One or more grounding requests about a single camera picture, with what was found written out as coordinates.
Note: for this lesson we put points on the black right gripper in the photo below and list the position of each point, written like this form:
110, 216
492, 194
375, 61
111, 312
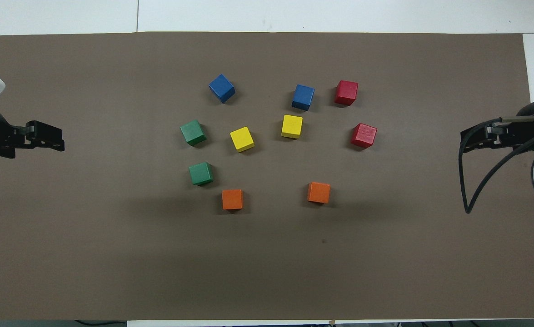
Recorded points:
521, 134

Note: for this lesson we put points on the red wooden block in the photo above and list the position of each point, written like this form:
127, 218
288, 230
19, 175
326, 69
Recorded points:
346, 92
363, 135

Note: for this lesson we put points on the green wooden block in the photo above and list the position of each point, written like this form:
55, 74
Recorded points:
201, 173
193, 132

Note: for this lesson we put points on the brown table mat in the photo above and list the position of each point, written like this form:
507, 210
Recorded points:
112, 250

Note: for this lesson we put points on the orange wooden block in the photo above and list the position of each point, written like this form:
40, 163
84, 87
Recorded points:
232, 199
318, 192

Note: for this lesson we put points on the blue wooden block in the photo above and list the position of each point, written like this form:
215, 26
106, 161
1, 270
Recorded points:
222, 88
303, 97

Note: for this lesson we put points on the yellow wooden block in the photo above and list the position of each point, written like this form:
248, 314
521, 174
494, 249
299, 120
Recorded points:
242, 139
291, 126

